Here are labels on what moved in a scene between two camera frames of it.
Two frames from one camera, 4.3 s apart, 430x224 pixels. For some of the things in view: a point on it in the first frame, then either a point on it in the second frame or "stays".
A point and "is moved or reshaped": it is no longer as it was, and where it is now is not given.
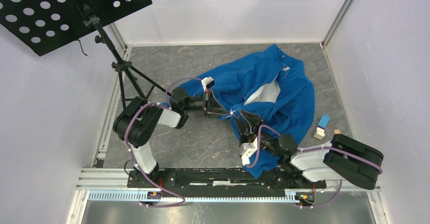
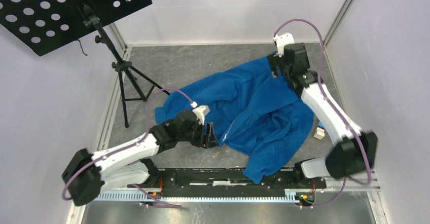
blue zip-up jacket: [271, 103] is moved or reshaped
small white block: [319, 134] stays
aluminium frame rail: [111, 185] stays
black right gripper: [254, 121] to [275, 61]
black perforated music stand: [45, 15] stays
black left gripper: [212, 107] to [209, 140]
